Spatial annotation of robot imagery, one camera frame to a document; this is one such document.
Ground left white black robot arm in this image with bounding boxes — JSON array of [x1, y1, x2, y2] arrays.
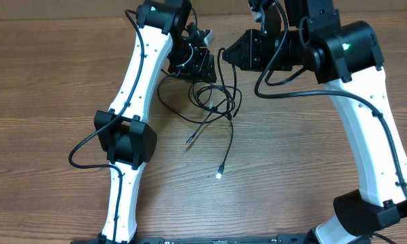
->
[[68, 0, 217, 243]]

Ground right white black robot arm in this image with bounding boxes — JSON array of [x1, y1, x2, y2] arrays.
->
[[223, 1, 407, 243]]

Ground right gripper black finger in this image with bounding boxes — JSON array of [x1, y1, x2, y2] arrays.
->
[[222, 30, 252, 63], [230, 60, 253, 71]]

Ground black USB cable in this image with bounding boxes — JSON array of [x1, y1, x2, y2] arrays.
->
[[188, 47, 243, 180]]

